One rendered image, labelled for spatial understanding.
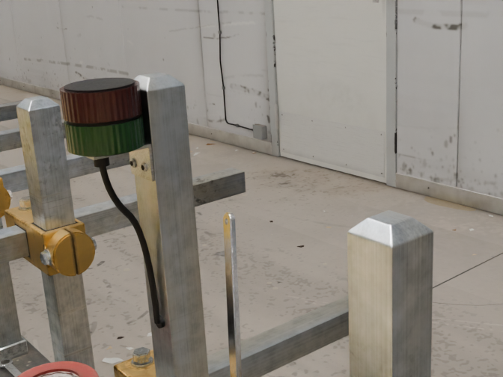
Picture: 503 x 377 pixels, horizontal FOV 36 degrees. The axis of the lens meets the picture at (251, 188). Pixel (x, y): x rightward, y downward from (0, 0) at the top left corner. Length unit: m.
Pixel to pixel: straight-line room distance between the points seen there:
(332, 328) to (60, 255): 0.31
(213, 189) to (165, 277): 0.39
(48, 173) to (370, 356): 0.48
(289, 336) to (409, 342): 0.37
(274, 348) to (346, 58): 3.38
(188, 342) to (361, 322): 0.25
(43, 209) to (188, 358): 0.26
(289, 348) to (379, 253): 0.41
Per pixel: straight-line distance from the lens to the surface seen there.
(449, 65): 3.69
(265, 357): 0.81
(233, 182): 1.04
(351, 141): 4.19
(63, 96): 0.59
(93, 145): 0.58
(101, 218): 0.94
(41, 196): 0.85
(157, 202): 0.62
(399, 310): 0.44
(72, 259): 0.86
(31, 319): 2.92
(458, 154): 3.75
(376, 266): 0.44
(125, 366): 0.78
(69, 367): 0.72
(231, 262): 0.72
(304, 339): 0.84
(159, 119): 0.61
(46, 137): 0.84
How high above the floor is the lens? 1.26
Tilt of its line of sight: 18 degrees down
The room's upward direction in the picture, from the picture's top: 3 degrees counter-clockwise
